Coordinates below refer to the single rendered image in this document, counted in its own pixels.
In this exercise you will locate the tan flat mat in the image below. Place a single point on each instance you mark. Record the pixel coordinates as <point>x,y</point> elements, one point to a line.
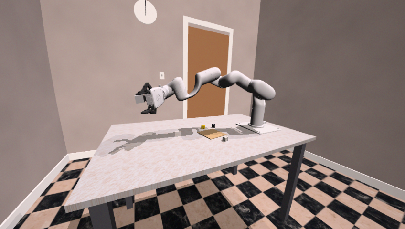
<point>211,133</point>

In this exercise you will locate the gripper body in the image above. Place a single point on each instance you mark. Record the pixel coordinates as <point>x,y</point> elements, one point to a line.
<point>157,97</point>

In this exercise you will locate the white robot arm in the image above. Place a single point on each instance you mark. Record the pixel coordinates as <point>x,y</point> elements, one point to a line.
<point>261,90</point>

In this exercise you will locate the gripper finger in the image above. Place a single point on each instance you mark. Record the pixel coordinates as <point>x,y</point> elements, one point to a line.
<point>151,111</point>
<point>144,89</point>

